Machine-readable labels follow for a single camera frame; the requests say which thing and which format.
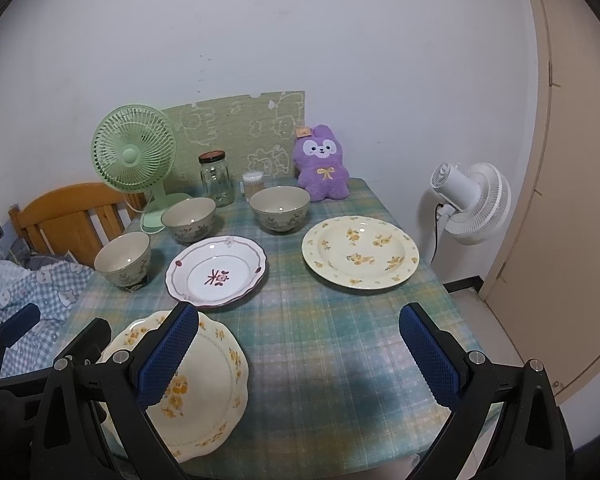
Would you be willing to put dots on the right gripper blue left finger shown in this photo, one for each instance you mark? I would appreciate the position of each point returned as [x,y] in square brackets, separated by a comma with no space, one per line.
[137,379]

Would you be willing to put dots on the purple plush bunny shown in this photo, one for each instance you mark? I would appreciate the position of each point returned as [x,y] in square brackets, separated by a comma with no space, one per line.
[318,157]

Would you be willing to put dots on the cotton swab container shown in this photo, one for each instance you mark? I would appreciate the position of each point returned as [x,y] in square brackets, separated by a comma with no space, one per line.
[252,182]

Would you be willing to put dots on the beige door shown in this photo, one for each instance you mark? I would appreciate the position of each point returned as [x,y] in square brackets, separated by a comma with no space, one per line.
[544,286]

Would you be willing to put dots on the floral ceramic bowl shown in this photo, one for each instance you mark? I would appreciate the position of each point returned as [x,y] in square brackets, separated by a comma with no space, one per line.
[189,220]
[124,261]
[281,208]

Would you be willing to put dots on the round cream yellow-flower plate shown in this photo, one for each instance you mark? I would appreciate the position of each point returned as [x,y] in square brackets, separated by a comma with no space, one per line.
[360,253]

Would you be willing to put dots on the white plate red pattern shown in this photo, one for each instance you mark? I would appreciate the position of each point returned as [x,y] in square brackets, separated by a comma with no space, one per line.
[216,271]

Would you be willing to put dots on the scalloped cream yellow-flower plate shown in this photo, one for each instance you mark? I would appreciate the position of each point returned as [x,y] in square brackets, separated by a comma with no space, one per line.
[207,395]

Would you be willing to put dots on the green desk fan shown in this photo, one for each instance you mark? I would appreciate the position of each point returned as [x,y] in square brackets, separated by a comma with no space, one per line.
[133,151]

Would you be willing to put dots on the white floor fan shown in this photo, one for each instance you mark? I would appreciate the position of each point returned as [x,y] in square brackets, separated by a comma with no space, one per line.
[475,200]

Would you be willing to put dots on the glass jar with red lid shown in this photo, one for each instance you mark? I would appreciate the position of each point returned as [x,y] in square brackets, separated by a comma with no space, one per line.
[215,177]

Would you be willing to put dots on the blue checkered bear blanket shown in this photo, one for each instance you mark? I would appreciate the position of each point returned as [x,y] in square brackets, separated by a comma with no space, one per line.
[55,290]

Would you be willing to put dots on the green cartoon placemat board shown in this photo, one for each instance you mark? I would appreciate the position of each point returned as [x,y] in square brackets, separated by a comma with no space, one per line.
[256,133]

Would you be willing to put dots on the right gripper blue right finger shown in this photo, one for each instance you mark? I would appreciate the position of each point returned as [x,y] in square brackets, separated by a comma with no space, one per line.
[464,382]

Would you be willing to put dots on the wooden bed headboard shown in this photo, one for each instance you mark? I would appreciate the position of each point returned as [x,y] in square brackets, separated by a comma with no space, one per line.
[60,221]

